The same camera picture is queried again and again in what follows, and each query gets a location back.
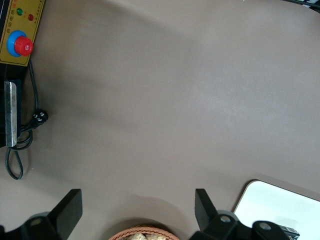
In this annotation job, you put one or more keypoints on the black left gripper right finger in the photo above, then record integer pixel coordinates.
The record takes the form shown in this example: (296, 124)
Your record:
(207, 220)

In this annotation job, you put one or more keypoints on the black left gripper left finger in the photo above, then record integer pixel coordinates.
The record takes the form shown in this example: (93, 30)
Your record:
(67, 215)

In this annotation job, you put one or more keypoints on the cream plastic serving tray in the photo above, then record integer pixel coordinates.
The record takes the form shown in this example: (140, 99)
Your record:
(275, 200)

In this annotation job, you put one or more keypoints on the clear-wrapped beige snack packet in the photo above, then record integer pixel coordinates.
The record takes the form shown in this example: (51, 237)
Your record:
(155, 237)
(138, 237)

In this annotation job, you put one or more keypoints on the round brown wicker basket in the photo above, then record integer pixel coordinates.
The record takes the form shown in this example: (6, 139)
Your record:
(125, 232)

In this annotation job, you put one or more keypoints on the yellow emergency stop control box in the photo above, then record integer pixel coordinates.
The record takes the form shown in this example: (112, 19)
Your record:
(25, 25)

